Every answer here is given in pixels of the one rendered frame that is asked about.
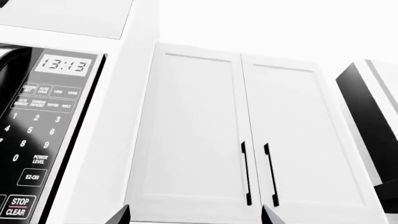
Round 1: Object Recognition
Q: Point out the white cabinet above microwave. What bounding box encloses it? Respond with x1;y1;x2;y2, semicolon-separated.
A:
0;0;135;40

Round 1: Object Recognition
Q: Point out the black cabinet door handle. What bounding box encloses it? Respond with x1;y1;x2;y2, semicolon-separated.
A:
263;142;280;207
240;141;253;207

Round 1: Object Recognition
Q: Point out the black microwave control panel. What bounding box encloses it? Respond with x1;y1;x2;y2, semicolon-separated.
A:
0;43;108;224

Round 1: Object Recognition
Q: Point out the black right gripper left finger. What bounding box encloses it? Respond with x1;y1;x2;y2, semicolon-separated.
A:
106;203;131;224

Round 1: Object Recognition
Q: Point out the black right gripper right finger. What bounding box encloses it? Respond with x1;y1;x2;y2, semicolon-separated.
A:
261;205;286;224

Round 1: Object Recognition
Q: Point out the black range hood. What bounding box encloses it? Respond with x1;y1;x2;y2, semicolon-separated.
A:
335;62;398;215

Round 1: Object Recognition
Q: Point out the white cabinet door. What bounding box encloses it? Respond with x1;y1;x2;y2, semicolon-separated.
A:
240;52;390;224
124;42;261;222

